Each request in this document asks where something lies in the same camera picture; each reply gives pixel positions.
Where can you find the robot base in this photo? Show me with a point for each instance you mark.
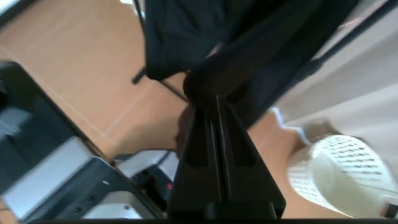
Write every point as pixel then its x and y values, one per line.
pixel 46 174

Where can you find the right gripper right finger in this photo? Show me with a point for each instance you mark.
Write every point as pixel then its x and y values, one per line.
pixel 252 186

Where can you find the beige curtain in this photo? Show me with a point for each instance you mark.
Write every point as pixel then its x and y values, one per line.
pixel 357 93

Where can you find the black mesh garment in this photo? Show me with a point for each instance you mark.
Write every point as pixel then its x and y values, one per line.
pixel 248 62

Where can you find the black clothes rack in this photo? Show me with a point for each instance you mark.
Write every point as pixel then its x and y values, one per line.
pixel 139 77

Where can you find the white laundry basket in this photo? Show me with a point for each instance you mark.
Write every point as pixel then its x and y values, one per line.
pixel 342 180

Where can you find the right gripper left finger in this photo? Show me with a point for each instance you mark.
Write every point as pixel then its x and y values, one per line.
pixel 192 186

